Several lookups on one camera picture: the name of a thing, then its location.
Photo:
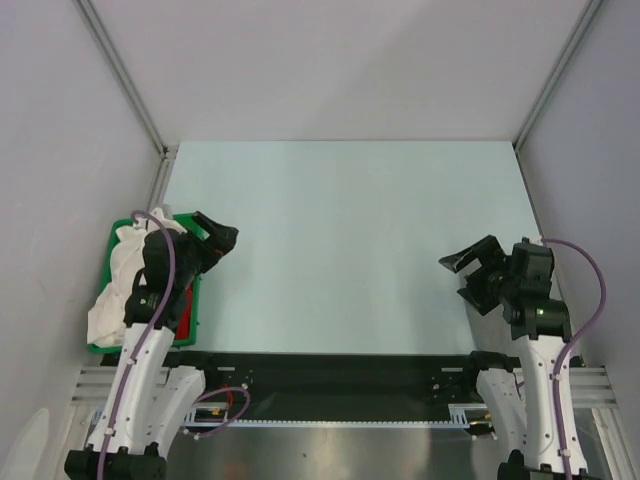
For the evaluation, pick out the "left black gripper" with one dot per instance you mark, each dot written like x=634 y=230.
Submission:
x=220 y=241

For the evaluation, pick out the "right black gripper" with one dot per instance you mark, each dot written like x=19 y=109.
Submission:
x=490 y=251

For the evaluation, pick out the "white printed t-shirt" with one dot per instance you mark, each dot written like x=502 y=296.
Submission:
x=106 y=318

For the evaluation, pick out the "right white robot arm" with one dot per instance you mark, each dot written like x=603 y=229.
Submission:
x=531 y=411

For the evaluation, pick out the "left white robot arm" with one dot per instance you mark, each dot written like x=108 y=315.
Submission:
x=140 y=420

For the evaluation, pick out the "green plastic bin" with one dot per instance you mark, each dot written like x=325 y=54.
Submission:
x=186 y=221

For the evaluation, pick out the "red t-shirt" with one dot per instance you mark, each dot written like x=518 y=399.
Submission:
x=184 y=326

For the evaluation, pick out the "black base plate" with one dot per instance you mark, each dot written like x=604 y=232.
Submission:
x=339 y=387

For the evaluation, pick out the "aluminium frame rail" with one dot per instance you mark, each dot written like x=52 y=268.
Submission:
x=93 y=385

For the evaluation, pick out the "left corner aluminium post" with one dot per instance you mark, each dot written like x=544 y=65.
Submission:
x=97 y=29

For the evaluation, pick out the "corner aluminium post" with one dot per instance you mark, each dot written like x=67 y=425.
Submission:
x=97 y=29
x=585 y=23

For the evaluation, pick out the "right corner aluminium post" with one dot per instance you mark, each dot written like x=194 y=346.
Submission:
x=585 y=23

